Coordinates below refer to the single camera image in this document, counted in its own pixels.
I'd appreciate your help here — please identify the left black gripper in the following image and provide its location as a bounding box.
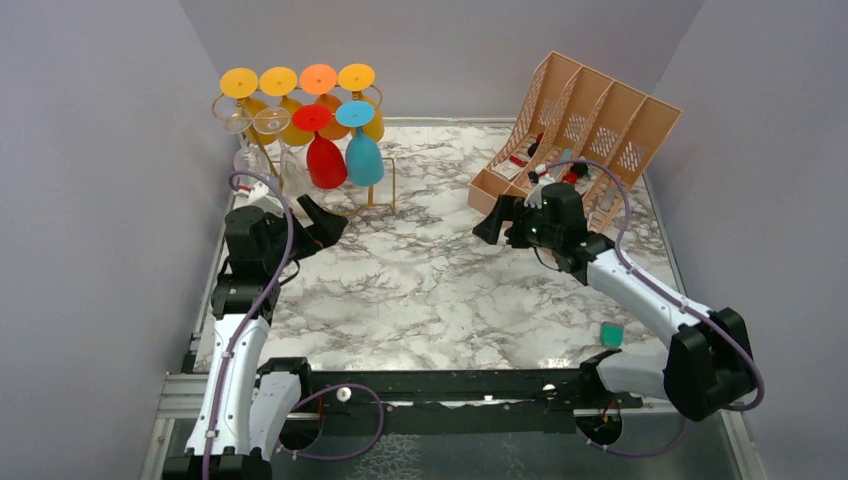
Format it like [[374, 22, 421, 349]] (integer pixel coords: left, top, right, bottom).
[[264, 194, 348, 272]]

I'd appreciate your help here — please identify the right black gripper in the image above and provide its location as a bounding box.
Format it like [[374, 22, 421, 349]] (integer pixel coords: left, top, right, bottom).
[[473, 193, 561, 250]]

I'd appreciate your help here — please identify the clear wine glass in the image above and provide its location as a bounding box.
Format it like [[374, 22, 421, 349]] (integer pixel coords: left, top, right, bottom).
[[253, 107, 311, 198], [223, 106, 273, 181]]

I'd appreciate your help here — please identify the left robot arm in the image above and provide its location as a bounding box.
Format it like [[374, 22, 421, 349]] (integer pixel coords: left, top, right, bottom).
[[161, 195, 348, 479]]

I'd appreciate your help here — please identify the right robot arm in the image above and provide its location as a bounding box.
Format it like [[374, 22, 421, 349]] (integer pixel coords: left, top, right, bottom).
[[473, 183, 764, 421]]

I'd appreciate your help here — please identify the red wine glass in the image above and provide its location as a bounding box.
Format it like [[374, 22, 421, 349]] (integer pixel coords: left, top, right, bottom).
[[292, 104, 347, 190]]

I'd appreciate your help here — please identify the blue wine glass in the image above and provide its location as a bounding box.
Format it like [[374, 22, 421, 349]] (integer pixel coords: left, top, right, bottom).
[[335, 100, 385, 187]]

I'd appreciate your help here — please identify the orange wine glass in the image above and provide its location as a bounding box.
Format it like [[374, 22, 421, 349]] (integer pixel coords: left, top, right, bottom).
[[299, 64, 350, 140]]

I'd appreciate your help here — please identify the yellow wine glass right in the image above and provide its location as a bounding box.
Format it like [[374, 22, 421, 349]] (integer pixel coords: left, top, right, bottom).
[[337, 62, 386, 144]]

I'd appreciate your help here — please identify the yellow wine glass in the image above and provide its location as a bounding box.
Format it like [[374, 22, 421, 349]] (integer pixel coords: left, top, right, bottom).
[[219, 67, 268, 118], [337, 62, 386, 144], [259, 66, 314, 147]]

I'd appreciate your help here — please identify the yellow wine glass far left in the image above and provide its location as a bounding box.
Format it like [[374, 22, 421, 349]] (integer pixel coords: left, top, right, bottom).
[[219, 67, 268, 118]]

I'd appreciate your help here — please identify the peach plastic file organizer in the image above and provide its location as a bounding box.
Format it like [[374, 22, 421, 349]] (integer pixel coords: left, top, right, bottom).
[[467, 52, 682, 231]]

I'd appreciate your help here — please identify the green small block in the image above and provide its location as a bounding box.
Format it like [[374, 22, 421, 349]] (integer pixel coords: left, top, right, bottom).
[[600, 322, 625, 350]]

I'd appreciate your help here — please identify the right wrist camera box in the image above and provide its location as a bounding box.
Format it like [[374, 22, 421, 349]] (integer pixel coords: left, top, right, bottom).
[[524, 164, 557, 209]]

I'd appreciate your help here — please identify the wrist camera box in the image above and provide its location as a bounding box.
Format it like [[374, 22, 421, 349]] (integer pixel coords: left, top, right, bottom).
[[233, 182, 285, 218], [524, 164, 557, 209]]

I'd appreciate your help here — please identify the gold wire glass rack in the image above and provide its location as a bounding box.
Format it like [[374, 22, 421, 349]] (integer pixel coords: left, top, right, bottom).
[[211, 93, 397, 217]]

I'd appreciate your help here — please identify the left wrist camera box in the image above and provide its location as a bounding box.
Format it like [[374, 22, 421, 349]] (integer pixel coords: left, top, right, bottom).
[[233, 182, 285, 218]]

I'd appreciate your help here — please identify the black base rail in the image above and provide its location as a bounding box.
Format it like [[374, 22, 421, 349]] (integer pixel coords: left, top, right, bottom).
[[257, 357, 643, 437]]

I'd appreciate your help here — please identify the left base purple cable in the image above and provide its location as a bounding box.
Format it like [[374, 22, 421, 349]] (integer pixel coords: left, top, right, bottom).
[[278, 383, 386, 462]]

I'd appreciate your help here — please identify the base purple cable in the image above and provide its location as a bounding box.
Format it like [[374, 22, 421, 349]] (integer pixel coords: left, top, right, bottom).
[[572, 397, 690, 460], [278, 383, 386, 462]]

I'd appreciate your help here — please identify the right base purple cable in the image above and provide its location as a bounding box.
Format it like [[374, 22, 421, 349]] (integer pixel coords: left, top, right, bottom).
[[572, 397, 690, 460]]

